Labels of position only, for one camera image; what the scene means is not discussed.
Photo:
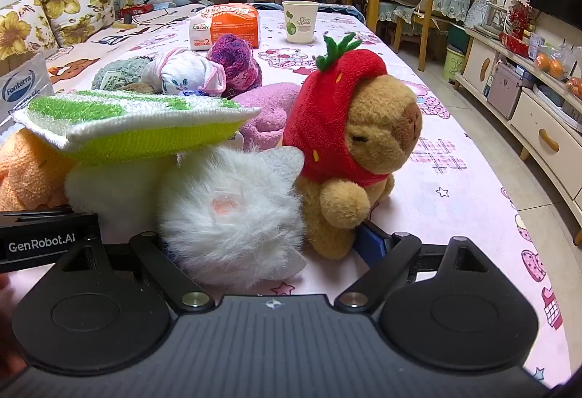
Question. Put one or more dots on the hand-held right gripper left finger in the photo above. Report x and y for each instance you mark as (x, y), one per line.
(154, 261)

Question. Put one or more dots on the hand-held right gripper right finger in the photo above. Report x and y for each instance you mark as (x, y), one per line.
(370, 245)

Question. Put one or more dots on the orange plush toy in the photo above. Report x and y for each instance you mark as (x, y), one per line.
(27, 175)

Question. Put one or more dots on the white fluffy plush toy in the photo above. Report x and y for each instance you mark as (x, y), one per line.
(227, 220)

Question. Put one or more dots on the beige sock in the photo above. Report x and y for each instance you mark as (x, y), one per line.
(363, 129)

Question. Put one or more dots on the green and white scrub cloth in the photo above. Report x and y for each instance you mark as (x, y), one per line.
(136, 129)

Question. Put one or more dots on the cardboard box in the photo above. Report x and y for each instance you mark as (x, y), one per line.
(22, 84)

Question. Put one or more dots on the lilac plush toy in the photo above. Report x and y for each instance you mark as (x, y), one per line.
(268, 111)

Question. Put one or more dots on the teal fuzzy sock ball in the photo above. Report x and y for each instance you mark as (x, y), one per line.
(132, 67)

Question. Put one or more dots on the white and pink sock bundle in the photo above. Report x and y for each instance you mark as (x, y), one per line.
(186, 73)

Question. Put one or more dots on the purple knitted sock ball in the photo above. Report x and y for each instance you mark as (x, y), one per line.
(236, 61)

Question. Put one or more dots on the green waste bin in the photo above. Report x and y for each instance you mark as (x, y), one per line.
(453, 63)

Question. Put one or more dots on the yellow floral cushion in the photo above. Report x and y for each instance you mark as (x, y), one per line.
(79, 9)
(18, 32)

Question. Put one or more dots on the cream cabinet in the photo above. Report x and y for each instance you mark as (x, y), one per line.
(545, 139)

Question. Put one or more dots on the silver case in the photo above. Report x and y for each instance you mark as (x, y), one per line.
(507, 88)

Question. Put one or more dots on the wooden chair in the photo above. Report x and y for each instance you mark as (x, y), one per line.
(409, 16)

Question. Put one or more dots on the paper cup with green print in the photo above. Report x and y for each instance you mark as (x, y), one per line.
(300, 23)

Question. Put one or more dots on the blue cushioned chair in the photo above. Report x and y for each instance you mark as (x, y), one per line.
(266, 7)
(341, 10)

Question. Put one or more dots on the orange and white snack bag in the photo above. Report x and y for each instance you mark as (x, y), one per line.
(232, 29)

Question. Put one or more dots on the red tin box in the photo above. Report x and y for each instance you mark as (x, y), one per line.
(514, 44)

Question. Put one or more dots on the bag of oranges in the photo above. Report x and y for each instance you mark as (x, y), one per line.
(548, 63)

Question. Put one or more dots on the red berry decoration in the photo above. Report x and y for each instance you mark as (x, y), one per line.
(520, 16)

